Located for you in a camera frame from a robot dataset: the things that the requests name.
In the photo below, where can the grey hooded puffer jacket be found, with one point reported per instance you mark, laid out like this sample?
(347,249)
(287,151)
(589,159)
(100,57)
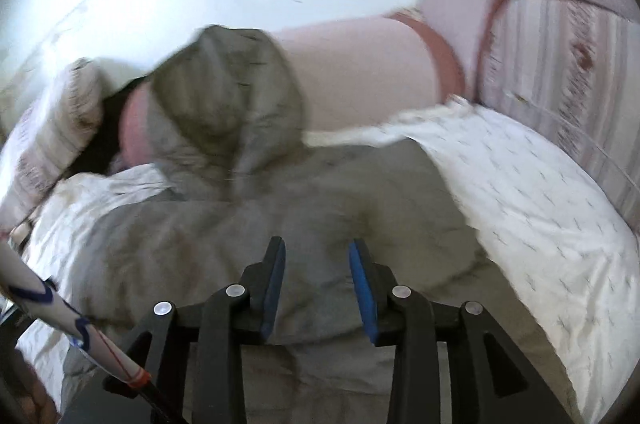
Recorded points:
(210,214)

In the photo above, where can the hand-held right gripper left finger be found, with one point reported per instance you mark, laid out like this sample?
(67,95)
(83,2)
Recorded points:
(273,286)

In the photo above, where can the white floral bed sheet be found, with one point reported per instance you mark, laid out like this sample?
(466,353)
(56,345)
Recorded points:
(540,224)

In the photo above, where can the pink padded sofa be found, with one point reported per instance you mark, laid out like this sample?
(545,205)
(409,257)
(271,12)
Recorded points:
(360,69)

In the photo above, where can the small striped frilled cushion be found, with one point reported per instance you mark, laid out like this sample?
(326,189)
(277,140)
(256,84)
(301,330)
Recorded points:
(55,124)

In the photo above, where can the white printed tube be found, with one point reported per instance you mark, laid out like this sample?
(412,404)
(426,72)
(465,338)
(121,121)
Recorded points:
(60,311)

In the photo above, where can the large striped floral cushion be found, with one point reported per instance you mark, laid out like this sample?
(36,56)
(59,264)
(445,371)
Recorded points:
(560,74)

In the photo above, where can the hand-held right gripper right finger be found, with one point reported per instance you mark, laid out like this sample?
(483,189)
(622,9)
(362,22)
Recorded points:
(361,289)

